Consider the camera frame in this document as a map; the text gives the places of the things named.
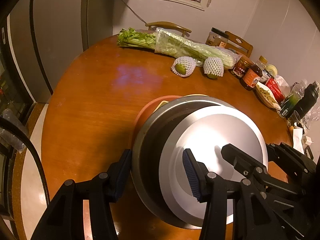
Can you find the white paper sheet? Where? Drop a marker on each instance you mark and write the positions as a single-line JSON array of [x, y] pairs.
[[297, 139]]

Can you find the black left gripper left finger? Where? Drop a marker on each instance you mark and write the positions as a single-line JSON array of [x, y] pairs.
[[64, 219]]

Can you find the green drink bottle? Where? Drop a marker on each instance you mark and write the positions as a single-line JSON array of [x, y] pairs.
[[296, 94]]

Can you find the white dish with vegetables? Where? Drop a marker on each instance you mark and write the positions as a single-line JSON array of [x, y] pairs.
[[266, 96]]

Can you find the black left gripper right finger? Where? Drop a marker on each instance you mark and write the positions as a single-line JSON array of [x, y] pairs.
[[253, 218]]

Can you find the yellow-lid glass jar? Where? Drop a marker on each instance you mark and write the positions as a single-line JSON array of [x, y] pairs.
[[261, 62]]

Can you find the glass jar black lid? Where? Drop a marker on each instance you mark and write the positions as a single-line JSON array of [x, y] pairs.
[[217, 38]]

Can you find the foam-netted fruit left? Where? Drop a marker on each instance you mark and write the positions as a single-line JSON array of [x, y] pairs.
[[183, 66]]

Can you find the large steel plate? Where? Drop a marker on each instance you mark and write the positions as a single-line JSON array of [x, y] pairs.
[[148, 147]]

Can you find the foam-netted fruit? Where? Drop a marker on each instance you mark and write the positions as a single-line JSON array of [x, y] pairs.
[[183, 66], [213, 67]]

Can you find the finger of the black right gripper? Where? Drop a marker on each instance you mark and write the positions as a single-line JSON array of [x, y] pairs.
[[291, 161], [245, 159]]

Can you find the wooden chair arched back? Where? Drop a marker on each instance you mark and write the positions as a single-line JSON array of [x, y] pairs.
[[168, 25]]

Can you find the grey refrigerator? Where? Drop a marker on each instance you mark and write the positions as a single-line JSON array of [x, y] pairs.
[[40, 39]]

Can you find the red tissue pack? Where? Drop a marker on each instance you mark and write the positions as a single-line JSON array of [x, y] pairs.
[[279, 88]]

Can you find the orange plastic plate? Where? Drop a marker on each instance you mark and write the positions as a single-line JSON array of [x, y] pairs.
[[144, 113]]

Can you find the foam-netted fruit right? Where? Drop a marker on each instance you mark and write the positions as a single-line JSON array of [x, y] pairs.
[[213, 67]]

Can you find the celery bunch in plastic bag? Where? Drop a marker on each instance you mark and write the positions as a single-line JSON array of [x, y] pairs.
[[164, 42]]

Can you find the cream shell-shaped plate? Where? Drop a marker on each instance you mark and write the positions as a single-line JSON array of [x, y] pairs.
[[162, 103]]

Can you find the wooden chair cutout back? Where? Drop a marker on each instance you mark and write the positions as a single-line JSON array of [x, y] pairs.
[[238, 44]]

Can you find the brown sauce jar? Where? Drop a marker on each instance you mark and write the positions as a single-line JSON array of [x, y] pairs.
[[241, 67]]

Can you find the dark sauce bottle orange label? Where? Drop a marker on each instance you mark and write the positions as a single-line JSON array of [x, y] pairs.
[[251, 77]]

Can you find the black thermos bottle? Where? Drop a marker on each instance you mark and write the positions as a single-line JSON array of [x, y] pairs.
[[311, 94]]

